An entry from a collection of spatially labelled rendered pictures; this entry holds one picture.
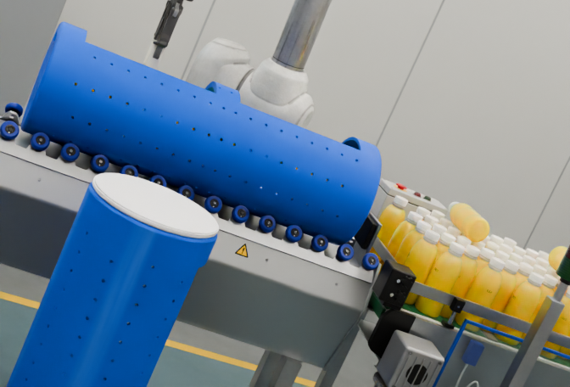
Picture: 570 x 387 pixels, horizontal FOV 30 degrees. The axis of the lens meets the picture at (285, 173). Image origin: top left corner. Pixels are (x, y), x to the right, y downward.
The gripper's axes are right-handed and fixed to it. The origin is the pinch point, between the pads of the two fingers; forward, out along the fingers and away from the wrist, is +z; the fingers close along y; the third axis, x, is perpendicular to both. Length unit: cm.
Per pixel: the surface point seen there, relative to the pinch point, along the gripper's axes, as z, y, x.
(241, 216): 26.9, 16.1, 33.3
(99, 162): 26.3, 15.8, -4.5
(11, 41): 35, -136, -32
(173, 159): 18.6, 18.0, 11.3
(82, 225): 27, 62, -9
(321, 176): 9, 18, 47
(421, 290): 26, 25, 82
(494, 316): 26, 26, 105
